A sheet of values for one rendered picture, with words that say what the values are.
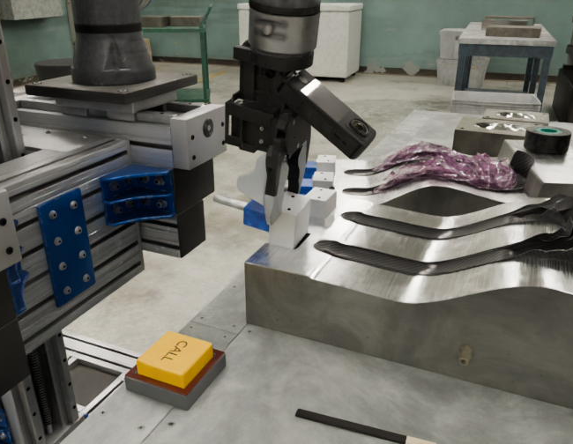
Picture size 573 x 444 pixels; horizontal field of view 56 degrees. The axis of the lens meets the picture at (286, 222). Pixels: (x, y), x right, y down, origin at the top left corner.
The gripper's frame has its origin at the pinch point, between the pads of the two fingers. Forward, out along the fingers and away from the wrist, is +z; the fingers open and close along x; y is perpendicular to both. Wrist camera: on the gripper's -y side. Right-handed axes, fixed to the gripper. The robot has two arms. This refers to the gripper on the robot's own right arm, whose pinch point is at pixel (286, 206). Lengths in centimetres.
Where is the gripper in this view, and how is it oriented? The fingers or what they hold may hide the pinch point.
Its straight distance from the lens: 70.2
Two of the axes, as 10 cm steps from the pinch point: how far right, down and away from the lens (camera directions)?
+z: -0.7, 8.2, 5.7
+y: -9.1, -2.9, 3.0
